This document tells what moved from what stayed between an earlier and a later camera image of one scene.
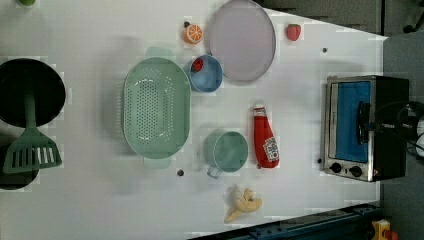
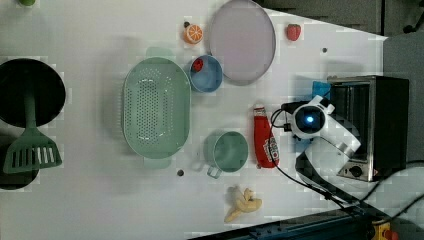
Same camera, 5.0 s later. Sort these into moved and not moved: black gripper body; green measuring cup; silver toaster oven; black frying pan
Moved: black gripper body
Not moved: black frying pan; silver toaster oven; green measuring cup
